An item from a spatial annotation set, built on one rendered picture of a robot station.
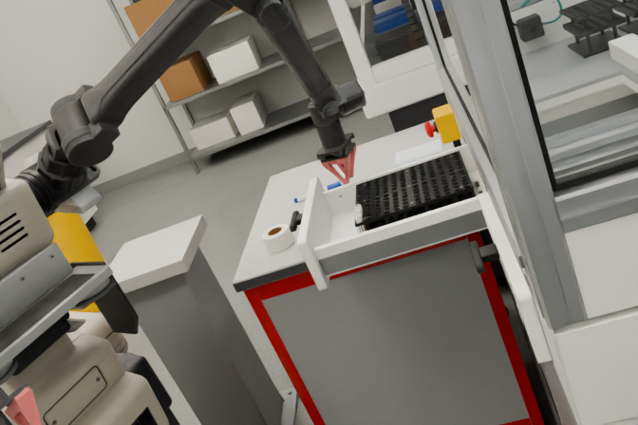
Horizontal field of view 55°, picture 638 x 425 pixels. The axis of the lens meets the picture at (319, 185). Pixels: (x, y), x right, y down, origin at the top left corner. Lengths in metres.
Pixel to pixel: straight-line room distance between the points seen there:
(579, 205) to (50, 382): 0.91
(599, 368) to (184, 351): 1.40
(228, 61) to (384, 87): 3.10
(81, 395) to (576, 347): 0.84
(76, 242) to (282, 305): 2.27
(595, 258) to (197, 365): 1.48
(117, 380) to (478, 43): 0.94
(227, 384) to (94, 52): 4.17
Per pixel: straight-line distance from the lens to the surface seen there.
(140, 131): 5.79
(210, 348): 1.91
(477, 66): 0.55
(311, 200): 1.22
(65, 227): 3.58
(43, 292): 1.12
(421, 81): 1.95
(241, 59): 4.93
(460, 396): 1.65
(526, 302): 0.78
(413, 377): 1.60
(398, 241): 1.09
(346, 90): 1.37
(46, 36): 5.86
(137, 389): 1.23
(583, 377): 0.74
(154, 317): 1.88
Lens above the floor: 1.39
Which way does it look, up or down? 21 degrees down
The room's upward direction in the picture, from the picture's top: 24 degrees counter-clockwise
